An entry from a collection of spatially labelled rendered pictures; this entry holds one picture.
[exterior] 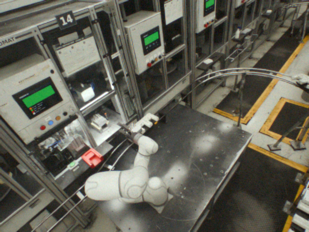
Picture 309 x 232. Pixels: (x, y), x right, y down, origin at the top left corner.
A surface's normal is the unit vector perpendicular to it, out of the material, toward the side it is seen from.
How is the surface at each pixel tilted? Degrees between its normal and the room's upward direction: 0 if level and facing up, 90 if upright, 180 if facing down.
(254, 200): 0
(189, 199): 0
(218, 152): 0
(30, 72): 90
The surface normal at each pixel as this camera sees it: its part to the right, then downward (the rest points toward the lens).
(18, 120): 0.75, 0.36
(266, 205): -0.13, -0.74
